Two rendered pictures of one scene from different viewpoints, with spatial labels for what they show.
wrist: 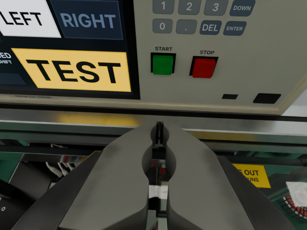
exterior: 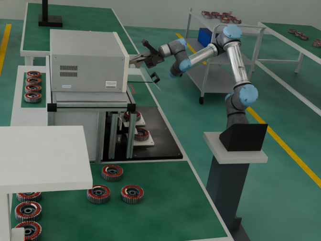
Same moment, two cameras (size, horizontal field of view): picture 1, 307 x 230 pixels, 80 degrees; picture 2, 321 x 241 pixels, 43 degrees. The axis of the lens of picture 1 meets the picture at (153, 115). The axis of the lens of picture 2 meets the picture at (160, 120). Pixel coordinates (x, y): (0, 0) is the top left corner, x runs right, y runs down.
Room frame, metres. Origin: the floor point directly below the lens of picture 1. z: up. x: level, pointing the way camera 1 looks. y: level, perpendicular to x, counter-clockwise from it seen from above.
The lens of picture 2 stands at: (0.67, 2.22, 2.01)
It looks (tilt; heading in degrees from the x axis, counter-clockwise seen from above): 27 degrees down; 249
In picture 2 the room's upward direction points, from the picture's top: 8 degrees clockwise
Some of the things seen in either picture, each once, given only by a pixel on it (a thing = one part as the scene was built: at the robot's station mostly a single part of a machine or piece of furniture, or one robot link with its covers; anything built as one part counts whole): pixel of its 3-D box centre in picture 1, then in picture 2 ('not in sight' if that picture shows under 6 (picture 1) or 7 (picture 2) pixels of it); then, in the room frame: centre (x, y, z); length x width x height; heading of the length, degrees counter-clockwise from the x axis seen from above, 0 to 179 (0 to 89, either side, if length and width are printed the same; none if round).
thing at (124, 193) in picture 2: not in sight; (132, 193); (0.19, 0.71, 0.77); 0.11 x 0.11 x 0.04
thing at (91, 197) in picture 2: not in sight; (98, 193); (0.35, 0.69, 0.77); 0.11 x 0.11 x 0.04
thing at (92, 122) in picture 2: not in sight; (75, 137); (0.43, 0.39, 0.91); 0.28 x 0.03 x 0.32; 178
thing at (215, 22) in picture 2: not in sight; (217, 53); (-1.63, -2.18, 0.51); 1.01 x 0.60 x 1.01; 88
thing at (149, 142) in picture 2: not in sight; (139, 137); (0.02, 0.20, 0.78); 0.15 x 0.15 x 0.01; 88
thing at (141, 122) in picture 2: not in sight; (132, 118); (0.01, -0.04, 0.78); 0.15 x 0.15 x 0.01; 88
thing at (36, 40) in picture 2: not in sight; (74, 57); (0.12, -2.30, 0.37); 1.85 x 1.10 x 0.75; 88
